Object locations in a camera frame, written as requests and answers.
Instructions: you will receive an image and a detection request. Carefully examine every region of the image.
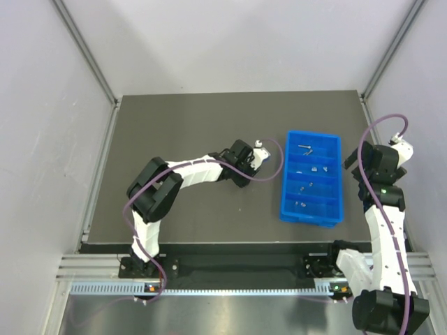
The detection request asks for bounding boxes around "left aluminium frame post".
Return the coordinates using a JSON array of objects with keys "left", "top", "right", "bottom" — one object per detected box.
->
[{"left": 50, "top": 0, "right": 119, "bottom": 107}]

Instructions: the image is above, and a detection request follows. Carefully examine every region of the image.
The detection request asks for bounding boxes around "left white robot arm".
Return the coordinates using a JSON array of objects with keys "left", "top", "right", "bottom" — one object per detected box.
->
[{"left": 126, "top": 140, "right": 270, "bottom": 273}]

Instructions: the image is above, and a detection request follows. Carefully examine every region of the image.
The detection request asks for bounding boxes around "blue compartment bin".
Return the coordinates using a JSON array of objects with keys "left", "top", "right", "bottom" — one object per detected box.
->
[{"left": 279, "top": 131, "right": 344, "bottom": 228}]

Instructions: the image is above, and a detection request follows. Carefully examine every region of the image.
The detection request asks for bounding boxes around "right aluminium frame post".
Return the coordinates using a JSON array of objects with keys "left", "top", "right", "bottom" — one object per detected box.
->
[{"left": 360, "top": 0, "right": 427, "bottom": 101}]

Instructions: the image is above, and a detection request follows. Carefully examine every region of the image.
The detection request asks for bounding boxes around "aluminium frame post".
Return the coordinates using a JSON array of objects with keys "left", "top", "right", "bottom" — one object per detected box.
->
[
  {"left": 360, "top": 0, "right": 427, "bottom": 101},
  {"left": 50, "top": 0, "right": 119, "bottom": 107}
]

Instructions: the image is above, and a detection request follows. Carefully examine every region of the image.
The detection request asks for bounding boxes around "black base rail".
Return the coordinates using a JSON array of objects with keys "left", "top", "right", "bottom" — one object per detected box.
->
[{"left": 118, "top": 241, "right": 351, "bottom": 279}]

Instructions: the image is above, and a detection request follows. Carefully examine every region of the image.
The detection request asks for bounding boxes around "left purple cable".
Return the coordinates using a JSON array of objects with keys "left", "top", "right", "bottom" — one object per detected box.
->
[{"left": 66, "top": 137, "right": 284, "bottom": 329}]

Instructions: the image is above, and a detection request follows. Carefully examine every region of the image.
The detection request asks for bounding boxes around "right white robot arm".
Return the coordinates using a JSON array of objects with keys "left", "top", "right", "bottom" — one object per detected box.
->
[{"left": 335, "top": 134, "right": 430, "bottom": 334}]

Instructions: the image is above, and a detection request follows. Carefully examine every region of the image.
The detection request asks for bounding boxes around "grey slotted cable duct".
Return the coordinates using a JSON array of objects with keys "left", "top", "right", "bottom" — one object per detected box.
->
[{"left": 69, "top": 278, "right": 351, "bottom": 297}]

